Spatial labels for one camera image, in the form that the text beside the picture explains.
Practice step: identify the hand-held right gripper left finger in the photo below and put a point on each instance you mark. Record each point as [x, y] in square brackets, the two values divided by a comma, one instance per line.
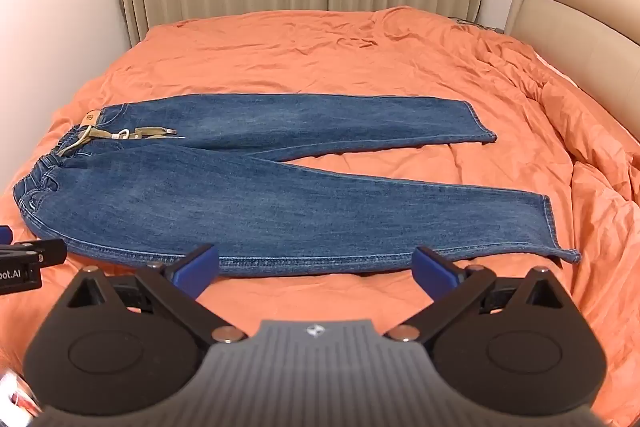
[196, 271]

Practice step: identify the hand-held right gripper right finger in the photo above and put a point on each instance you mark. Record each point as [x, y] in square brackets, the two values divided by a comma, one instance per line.
[431, 273]

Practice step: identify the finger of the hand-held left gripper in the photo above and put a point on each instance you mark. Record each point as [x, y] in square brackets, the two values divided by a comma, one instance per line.
[4, 235]

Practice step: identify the blue denim pants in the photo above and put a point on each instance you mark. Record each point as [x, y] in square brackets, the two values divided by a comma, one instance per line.
[240, 202]

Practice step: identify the red and white packet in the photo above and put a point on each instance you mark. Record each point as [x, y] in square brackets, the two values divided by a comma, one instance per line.
[17, 399]

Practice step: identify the orange bed cover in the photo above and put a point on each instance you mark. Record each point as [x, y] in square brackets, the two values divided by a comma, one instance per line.
[320, 57]

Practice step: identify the beige padded headboard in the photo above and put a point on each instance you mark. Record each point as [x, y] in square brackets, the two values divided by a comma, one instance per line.
[575, 12]

